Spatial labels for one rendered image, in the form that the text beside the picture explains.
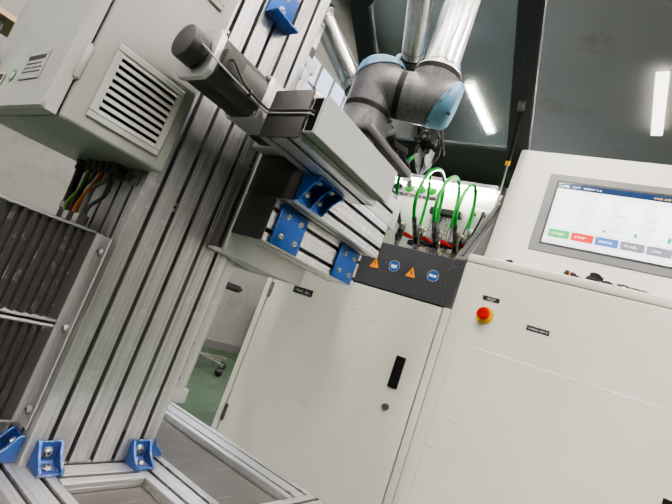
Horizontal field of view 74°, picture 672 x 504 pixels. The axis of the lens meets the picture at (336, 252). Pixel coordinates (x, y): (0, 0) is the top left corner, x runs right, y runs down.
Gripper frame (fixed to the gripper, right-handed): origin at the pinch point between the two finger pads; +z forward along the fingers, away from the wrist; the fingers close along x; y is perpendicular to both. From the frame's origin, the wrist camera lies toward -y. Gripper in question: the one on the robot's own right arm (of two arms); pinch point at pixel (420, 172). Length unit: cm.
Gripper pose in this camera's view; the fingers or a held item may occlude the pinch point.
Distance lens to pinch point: 159.1
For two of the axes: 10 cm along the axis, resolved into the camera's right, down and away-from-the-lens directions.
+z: -3.3, 9.3, -1.6
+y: -4.1, -3.0, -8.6
